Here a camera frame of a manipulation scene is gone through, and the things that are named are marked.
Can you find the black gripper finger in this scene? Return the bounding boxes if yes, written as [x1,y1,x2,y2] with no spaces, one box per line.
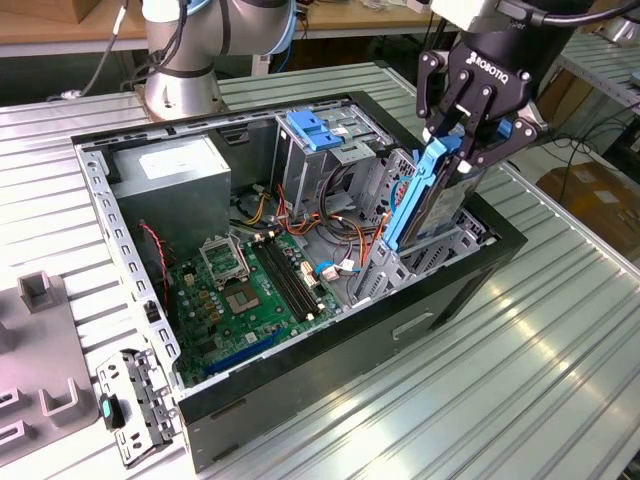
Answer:
[457,86,544,175]
[414,48,475,140]

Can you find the hard disk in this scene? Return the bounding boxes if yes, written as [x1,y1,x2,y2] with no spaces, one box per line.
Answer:
[382,134,489,254]

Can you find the grey metal disk bay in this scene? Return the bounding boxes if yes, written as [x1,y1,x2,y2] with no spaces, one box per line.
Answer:
[349,147,496,309]

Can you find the metal slat side table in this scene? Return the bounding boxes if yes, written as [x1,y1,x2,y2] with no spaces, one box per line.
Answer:
[537,29,640,146]

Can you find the brown cardboard box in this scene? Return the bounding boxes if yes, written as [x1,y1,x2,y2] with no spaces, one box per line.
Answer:
[535,159,640,256]

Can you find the blue plastic cage latch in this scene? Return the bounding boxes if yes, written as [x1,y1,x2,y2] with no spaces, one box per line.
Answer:
[285,110,345,153]

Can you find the grey metal drive cage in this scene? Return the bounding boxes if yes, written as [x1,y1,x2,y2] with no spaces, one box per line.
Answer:
[272,102,396,219]

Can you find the black RAM slot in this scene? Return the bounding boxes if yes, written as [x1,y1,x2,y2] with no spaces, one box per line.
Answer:
[264,239,316,317]
[258,241,310,320]
[271,237,322,314]
[252,243,304,322]

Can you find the metal socket cover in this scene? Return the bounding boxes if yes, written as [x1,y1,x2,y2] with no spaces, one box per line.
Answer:
[198,234,251,289]

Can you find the grey power supply unit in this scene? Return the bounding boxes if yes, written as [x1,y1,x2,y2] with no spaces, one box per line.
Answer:
[108,133,234,251]

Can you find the green motherboard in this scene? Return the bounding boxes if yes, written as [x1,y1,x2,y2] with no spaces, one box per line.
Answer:
[164,232,346,389]

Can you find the CPU socket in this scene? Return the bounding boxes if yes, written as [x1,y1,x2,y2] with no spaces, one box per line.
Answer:
[223,279,262,317]

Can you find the black PC case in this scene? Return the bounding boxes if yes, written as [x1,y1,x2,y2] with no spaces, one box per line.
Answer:
[69,89,530,475]

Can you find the blue expansion slot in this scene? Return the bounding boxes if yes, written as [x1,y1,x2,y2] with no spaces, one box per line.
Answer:
[203,327,290,380]

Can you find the wooden desk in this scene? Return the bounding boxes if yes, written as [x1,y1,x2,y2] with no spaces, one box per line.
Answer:
[0,0,451,96]

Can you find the black latch with blue mark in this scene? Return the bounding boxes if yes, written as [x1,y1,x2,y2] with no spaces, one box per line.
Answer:
[98,392,126,431]

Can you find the grey parts rack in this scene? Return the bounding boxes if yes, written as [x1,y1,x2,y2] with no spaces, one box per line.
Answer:
[0,269,101,449]

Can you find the blue flat wire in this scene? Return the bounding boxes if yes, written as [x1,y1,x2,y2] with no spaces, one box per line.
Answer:
[388,177,409,225]

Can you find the orange black wire bundle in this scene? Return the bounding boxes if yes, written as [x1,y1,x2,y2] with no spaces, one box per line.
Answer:
[275,183,387,264]

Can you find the short blue wire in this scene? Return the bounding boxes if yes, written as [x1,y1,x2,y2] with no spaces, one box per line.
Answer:
[313,258,362,285]

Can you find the yellow orange wires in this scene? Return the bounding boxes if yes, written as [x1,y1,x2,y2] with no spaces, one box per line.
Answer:
[241,192,269,227]

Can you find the red black fan wire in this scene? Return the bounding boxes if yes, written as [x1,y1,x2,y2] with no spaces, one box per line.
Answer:
[138,222,172,307]

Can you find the grey metal slot bracket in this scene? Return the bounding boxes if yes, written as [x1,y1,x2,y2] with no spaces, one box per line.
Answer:
[94,348,182,470]

